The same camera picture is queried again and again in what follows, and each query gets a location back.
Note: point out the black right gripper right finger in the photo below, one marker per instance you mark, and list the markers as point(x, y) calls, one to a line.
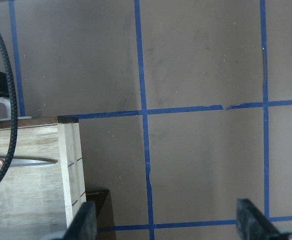
point(251, 224)

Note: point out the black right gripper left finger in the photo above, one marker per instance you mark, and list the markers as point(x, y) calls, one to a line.
point(84, 224)

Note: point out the light wooden drawer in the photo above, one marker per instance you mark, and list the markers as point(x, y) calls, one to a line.
point(36, 201)

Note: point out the grey orange handled scissors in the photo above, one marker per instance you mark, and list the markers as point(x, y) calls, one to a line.
point(28, 162)

